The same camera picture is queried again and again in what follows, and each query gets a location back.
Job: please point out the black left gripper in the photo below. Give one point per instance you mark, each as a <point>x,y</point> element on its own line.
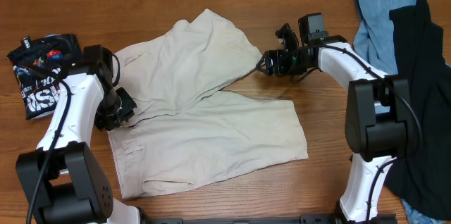
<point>111,124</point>

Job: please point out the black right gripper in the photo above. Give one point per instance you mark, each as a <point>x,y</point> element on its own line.
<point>277,58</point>

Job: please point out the beige cargo shorts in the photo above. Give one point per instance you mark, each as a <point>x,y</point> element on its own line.
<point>188,131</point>

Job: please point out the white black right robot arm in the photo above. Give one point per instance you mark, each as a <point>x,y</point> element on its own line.
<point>378,122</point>

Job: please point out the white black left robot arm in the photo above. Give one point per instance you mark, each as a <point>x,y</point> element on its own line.
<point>61,179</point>

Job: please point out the folded black printed t-shirt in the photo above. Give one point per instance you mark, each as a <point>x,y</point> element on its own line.
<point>40,93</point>

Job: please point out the blue denim garment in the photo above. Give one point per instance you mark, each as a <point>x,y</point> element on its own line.
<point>374,38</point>

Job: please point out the black garment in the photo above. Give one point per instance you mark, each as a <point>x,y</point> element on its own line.
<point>423,179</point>

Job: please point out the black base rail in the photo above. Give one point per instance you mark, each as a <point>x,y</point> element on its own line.
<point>239,219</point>

